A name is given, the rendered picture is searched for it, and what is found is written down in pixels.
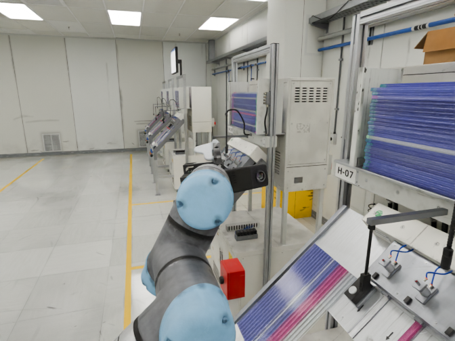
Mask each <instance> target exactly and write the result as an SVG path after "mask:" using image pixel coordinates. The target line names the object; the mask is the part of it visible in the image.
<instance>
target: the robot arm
mask: <svg viewBox="0 0 455 341"><path fill-rule="evenodd" d="M194 152H196V153H199V154H203V155H204V159H205V160H207V161H212V162H201V163H196V162H190V163H185V164H184V165H183V175H182V176H181V177H180V182H181V185H180V186H179V189H178V191H177V197H176V200H175V202H174V204H173V206H172V208H171V211H170V213H169V215H168V217H167V220H166V221H165V224H164V225H163V227H162V229H161V231H160V233H159V235H158V237H157V239H156V242H155V244H154V246H153V248H152V250H151V251H150V252H149V254H148V255H147V258H146V261H145V265H144V268H143V270H142V274H141V281H142V284H143V285H144V286H146V289H147V291H149V293H151V294H152V295H154V296H155V297H156V298H155V299H154V301H153V302H152V303H151V304H150V305H149V306H148V307H147V308H146V309H145V310H144V311H143V312H142V313H141V314H140V315H139V316H138V317H136V318H135V319H134V320H133V321H132V322H131V323H130V324H129V325H128V326H127V327H126V328H125V329H124V330H123V331H122V332H121V333H120V334H119V335H118V336H117V337H116V338H115V339H114V340H113V341H236V328H235V324H234V319H233V317H232V313H231V311H230V306H229V303H228V300H227V298H226V296H225V294H224V293H223V292H222V291H221V288H220V287H219V284H218V282H217V280H216V278H215V275H214V273H213V270H212V268H211V266H210V264H209V261H208V259H207V257H206V253H207V250H208V249H209V246H210V245H211V242H212V241H213V239H214V237H215V234H216V232H217V230H218V228H219V226H220V224H222V223H223V222H224V221H225V220H226V219H227V218H228V216H229V214H230V212H231V210H232V206H233V203H234V193H237V192H240V191H246V190H250V189H256V188H260V187H265V186H267V185H268V177H267V166H266V165H265V164H254V165H250V166H242V167H238V168H229V169H225V167H224V161H223V159H221V147H220V142H218V140H216V139H213V140H212V142H210V143H207V144H204V145H199V146H197V147H195V148H194ZM189 166H193V167H190V168H188V170H187V171H186V168H187V167H189ZM188 171H189V172H188Z"/></svg>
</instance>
